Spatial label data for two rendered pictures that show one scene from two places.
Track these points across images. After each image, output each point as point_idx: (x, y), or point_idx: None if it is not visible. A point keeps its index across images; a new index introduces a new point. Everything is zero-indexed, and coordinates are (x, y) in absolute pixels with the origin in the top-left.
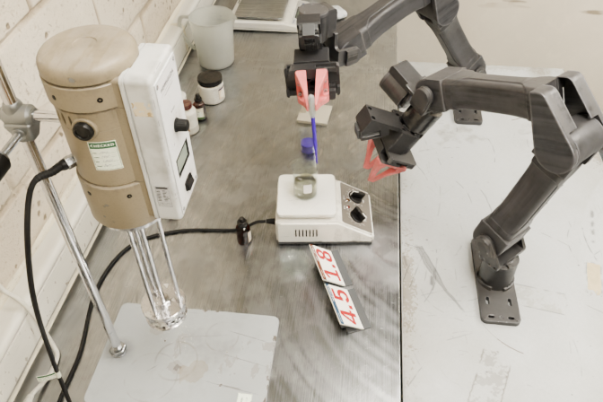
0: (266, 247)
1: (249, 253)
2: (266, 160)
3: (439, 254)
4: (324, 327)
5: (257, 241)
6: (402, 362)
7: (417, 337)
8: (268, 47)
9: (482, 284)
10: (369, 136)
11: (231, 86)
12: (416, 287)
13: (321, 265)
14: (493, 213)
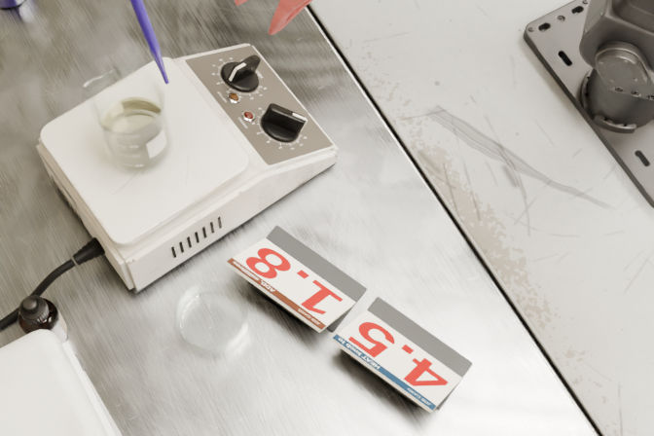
0: (115, 317)
1: (86, 360)
2: None
3: (483, 104)
4: (381, 426)
5: (81, 318)
6: (578, 397)
7: (570, 325)
8: None
9: (613, 129)
10: None
11: None
12: (493, 211)
13: (288, 296)
14: None
